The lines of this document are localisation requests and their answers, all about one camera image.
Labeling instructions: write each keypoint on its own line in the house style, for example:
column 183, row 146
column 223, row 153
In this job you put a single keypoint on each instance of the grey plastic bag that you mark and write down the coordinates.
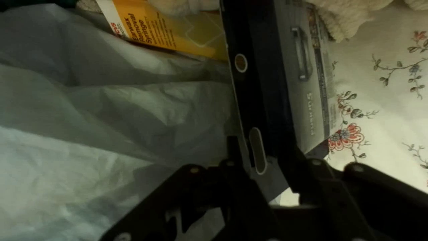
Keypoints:
column 88, row 134

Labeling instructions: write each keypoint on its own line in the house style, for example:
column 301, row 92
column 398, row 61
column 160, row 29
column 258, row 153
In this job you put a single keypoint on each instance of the orange yellow flat package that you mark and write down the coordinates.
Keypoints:
column 160, row 27

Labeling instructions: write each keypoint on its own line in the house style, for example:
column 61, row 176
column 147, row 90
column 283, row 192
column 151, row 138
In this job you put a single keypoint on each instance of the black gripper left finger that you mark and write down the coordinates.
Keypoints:
column 187, row 205

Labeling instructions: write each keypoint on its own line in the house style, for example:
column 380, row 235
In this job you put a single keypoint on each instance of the dark retail package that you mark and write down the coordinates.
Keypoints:
column 267, row 89

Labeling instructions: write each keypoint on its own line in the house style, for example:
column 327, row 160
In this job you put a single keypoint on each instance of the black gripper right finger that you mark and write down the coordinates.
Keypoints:
column 365, row 205

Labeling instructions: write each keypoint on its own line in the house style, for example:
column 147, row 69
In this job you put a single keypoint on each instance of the floral bed sheet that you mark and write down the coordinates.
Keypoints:
column 392, row 116

